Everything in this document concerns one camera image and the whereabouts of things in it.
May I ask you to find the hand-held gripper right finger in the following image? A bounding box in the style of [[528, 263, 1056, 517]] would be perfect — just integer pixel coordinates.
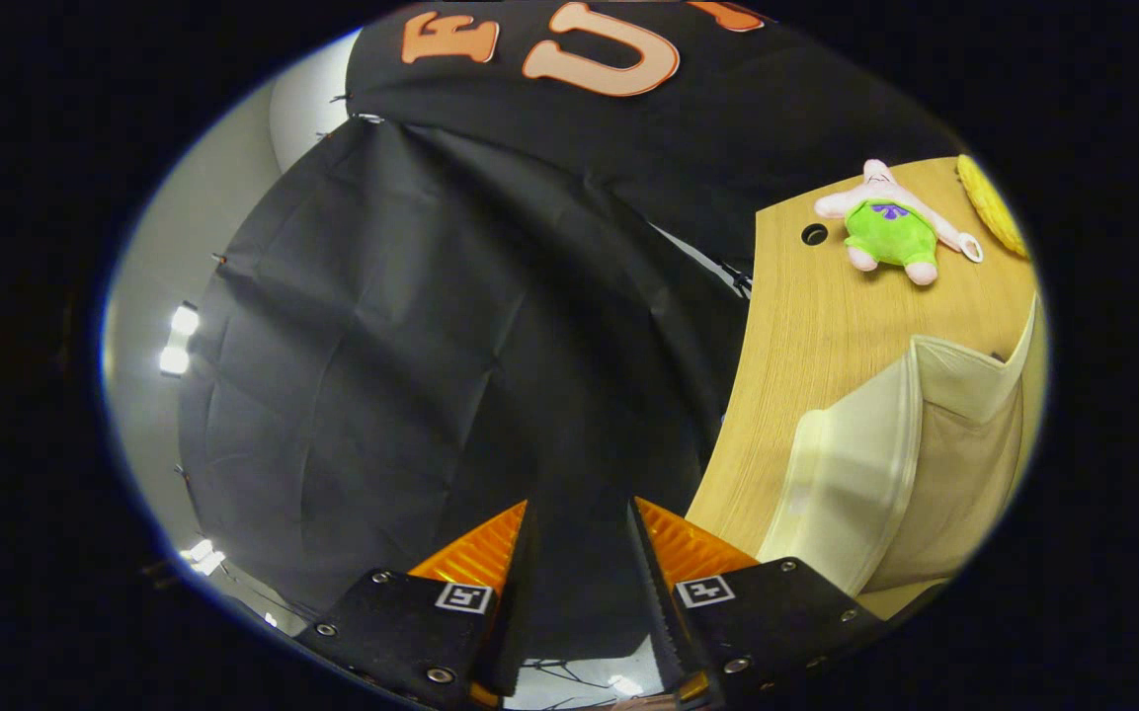
[[625, 496, 891, 708]]

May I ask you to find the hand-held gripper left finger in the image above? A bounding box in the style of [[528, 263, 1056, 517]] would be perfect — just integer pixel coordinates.
[[292, 499, 540, 710]]

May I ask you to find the beige fabric storage box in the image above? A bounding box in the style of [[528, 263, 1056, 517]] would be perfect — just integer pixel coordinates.
[[757, 294, 1040, 599]]

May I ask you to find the bright studio light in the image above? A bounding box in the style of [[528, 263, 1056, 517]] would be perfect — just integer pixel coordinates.
[[179, 538, 226, 578], [156, 301, 203, 378]]

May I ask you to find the pink and green plush toy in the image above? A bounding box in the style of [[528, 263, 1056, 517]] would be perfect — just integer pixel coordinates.
[[814, 158, 985, 287]]

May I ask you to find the yellow plush ball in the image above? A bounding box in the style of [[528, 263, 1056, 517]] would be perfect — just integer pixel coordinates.
[[956, 154, 1030, 260]]

